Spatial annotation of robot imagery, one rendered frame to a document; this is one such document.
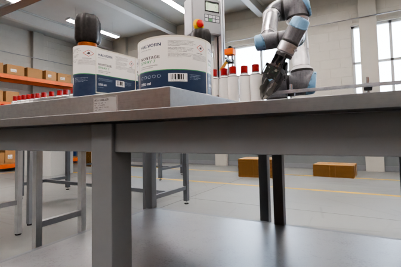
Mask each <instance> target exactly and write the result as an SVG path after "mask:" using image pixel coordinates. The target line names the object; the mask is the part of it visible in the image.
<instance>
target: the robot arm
mask: <svg viewBox="0 0 401 267"><path fill-rule="evenodd" d="M310 16H311V6H310V1H309V0H276V1H274V2H272V3H271V4H270V5H269V6H268V7H267V8H266V9H265V10H264V12H263V16H262V19H263V25H262V29H261V34H259V35H255V37H254V44H255V49H256V50H257V51H265V50H270V49H277V50H276V52H275V55H274V57H273V59H272V61H271V63H268V62H266V64H265V66H266V68H265V66H264V68H265V70H264V68H263V70H264V71H263V70H262V72H261V74H263V76H262V84H261V85H260V97H261V100H275V99H284V98H288V96H287V94H276V95H272V94H274V93H275V92H276V91H284V90H289V85H290V84H292V89H306V88H315V87H316V76H317V72H314V71H313V68H312V67H311V66H310V59H309V45H308V37H307V29H308V26H309V24H310V23H309V17H310ZM279 21H286V23H287V24H288V27H287V29H286V30H282V31H278V32H277V25H278V22H279ZM291 56H292V57H291ZM291 58H292V63H293V69H292V70H291V74H290V75H288V62H286V59H288V60H291ZM266 92H267V93H266ZM265 93H266V94H265ZM314 93H315V91H313V92H299V93H295V96H300V95H311V94H314Z"/></svg>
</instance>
